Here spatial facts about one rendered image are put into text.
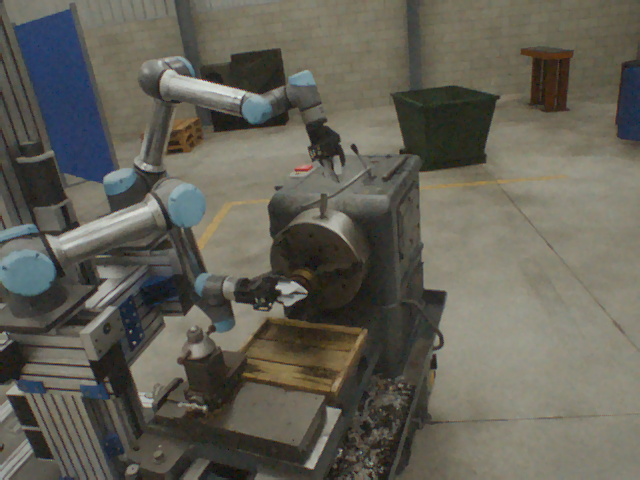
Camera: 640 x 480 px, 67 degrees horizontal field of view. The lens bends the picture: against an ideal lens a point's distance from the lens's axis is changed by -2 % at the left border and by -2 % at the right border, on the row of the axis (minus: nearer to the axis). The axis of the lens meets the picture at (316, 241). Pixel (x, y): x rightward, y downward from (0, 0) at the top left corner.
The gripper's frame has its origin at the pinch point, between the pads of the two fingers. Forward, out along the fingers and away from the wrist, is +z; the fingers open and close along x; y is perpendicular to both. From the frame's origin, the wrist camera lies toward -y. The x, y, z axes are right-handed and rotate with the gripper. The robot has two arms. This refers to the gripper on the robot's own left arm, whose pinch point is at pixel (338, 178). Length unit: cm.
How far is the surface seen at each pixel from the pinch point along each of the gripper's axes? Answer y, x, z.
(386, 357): 4, -4, 68
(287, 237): 22.5, -12.6, 8.9
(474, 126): -460, -19, 78
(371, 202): 1.1, 8.7, 10.1
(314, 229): 18.9, -4.7, 9.4
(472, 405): -49, 6, 137
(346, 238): 18.0, 4.0, 14.6
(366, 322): 14.5, -1.0, 46.3
